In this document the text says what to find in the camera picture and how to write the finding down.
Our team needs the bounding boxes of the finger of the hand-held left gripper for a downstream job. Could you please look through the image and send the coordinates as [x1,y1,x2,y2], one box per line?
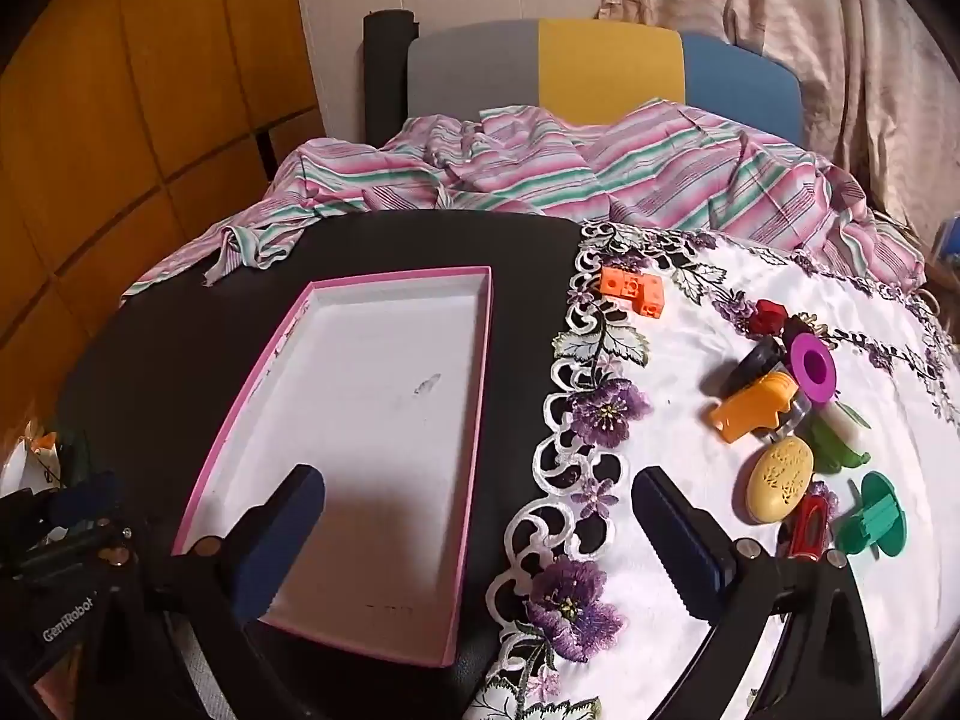
[45,471,125,541]

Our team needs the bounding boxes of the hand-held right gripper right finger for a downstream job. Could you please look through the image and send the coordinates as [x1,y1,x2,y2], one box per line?
[631,465,884,720]

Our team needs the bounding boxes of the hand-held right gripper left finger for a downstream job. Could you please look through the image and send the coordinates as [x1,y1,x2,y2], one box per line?
[142,463,327,720]

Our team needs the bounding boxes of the yellow oval case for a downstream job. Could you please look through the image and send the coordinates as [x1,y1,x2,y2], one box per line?
[744,438,815,524]

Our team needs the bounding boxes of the red shiny capsule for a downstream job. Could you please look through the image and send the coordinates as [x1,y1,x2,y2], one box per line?
[780,481,835,560]

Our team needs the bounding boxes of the orange curved plastic piece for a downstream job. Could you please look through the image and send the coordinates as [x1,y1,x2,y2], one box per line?
[709,371,797,445]

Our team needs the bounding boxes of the pink rimmed white tray box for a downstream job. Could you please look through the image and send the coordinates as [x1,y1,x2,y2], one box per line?
[171,265,494,667]

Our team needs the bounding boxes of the clear cylinder black base container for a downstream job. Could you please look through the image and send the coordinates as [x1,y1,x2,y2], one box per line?
[721,335,815,442]

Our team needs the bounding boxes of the teal green flanged piece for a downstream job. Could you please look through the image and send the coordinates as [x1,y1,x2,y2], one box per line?
[834,471,907,557]

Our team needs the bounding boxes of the purple flanged spool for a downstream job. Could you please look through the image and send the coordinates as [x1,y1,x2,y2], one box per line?
[785,331,838,404]

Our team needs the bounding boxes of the white embroidered floral tablecloth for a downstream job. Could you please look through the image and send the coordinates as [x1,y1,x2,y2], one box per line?
[461,219,960,720]

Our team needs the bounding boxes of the light green plastic piece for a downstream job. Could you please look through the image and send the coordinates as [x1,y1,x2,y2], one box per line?
[806,405,871,473]

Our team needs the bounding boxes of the orange cube block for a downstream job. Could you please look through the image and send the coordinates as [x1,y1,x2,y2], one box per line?
[600,266,666,320]

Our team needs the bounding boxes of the pink green striped cloth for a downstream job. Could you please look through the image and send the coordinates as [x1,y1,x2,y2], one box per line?
[120,101,927,308]

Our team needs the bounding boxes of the orange wooden wardrobe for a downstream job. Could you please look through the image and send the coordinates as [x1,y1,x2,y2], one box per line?
[0,0,323,361]

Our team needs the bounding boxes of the beige curtain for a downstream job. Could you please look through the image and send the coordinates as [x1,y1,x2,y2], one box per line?
[600,0,960,256]

